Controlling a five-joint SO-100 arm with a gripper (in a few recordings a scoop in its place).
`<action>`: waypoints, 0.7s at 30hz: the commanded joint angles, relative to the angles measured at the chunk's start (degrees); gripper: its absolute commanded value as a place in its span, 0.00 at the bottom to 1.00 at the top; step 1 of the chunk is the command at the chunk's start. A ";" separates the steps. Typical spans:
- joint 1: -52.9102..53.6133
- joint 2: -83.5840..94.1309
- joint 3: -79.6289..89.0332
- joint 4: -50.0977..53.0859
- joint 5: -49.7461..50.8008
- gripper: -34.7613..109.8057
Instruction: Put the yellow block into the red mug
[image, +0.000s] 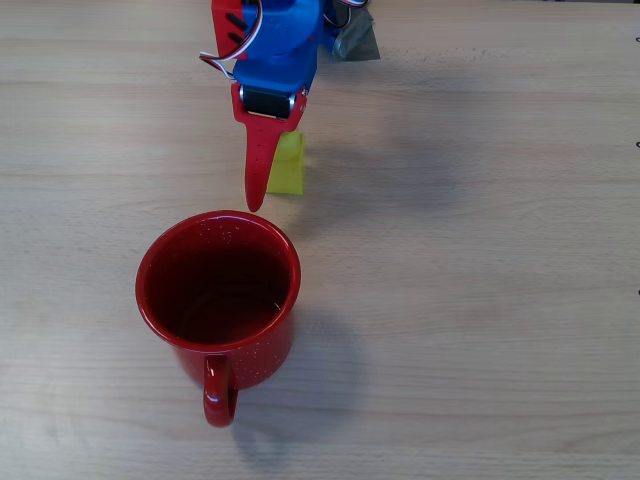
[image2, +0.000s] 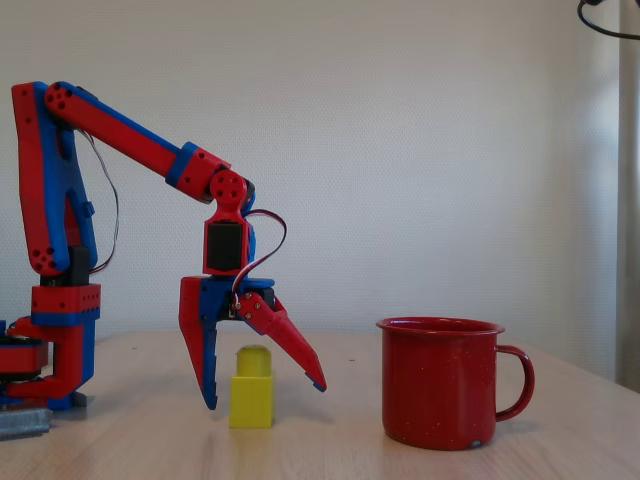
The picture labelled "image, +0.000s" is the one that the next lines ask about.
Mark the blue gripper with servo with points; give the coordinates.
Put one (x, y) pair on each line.
(265, 101)

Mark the yellow toy building block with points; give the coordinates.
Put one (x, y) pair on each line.
(290, 170)

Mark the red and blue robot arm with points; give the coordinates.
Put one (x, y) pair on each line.
(223, 30)

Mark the red enamel mug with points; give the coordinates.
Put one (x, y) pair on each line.
(250, 360)

